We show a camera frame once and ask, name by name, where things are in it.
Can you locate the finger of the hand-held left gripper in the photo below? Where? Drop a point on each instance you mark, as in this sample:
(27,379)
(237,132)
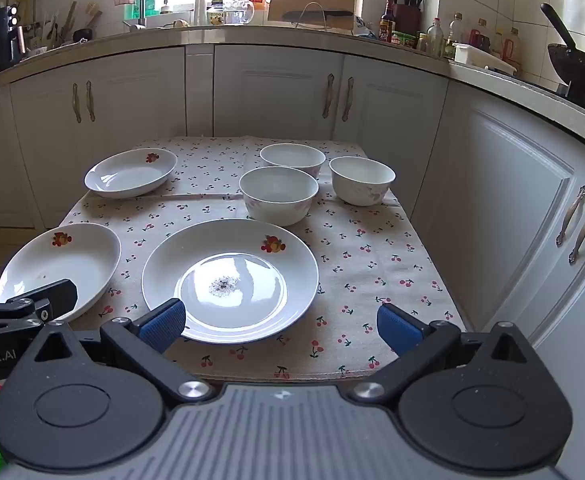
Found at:
(47,297)

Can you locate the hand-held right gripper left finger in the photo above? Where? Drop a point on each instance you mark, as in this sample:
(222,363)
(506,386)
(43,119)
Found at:
(165,322)

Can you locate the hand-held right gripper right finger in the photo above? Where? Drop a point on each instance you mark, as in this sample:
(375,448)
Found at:
(397,330)

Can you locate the white fruit-print plate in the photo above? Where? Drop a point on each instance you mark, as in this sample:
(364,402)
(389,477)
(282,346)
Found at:
(72,262)
(282,280)
(122,175)

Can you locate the white floral-print bowl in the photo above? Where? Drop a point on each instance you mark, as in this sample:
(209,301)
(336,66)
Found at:
(362,190)
(277,210)
(292,154)

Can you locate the cherry-print tablecloth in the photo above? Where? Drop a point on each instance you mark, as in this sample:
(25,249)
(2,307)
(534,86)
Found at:
(372,270)

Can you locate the small black bowl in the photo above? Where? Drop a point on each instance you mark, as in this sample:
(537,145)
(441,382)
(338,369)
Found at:
(83,36)

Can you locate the wooden spatula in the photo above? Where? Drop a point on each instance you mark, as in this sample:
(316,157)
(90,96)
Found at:
(93,16)
(70,20)

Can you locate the white plastic tray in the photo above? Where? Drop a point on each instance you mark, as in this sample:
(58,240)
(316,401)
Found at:
(472,55)

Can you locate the green packet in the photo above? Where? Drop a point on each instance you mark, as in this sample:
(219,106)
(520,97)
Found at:
(403,40)

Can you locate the clear oil bottle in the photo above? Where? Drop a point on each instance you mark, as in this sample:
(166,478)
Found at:
(436,40)
(456,30)

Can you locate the chrome kitchen faucet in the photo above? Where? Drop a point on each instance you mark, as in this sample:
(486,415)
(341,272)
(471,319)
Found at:
(143,15)

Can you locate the red-label oil bottle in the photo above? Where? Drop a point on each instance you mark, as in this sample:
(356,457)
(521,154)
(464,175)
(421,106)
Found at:
(479,37)

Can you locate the dark sauce bottle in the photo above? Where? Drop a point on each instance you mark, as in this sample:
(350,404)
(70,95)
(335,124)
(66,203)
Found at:
(387,25)

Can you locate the black knife block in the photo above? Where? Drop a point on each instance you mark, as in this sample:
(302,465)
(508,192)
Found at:
(407,17)

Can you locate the glass jar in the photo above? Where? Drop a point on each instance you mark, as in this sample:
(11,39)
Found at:
(216,14)

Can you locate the black wok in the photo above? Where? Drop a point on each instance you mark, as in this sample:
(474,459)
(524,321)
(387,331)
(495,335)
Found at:
(572,67)

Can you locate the glass teapot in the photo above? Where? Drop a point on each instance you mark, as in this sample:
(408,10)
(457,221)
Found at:
(237,12)

